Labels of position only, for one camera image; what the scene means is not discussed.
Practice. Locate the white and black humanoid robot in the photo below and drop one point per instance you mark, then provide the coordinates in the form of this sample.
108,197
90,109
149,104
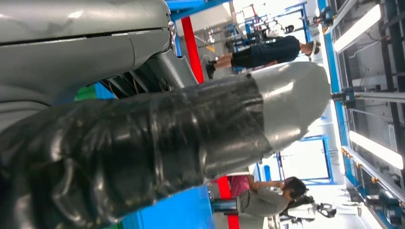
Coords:
303,211

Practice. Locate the person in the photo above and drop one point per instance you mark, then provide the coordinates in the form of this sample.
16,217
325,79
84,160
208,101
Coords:
272,52
262,200

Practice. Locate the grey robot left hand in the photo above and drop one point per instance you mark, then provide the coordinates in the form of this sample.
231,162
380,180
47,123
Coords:
142,142

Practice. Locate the black barrier post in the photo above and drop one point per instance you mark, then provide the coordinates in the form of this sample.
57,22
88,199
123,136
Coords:
223,205

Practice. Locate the green plastic crate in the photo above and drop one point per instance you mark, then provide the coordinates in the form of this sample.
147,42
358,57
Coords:
85,93

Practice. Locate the ceiling light bar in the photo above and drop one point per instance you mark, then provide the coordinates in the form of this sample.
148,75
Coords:
357,28
376,150

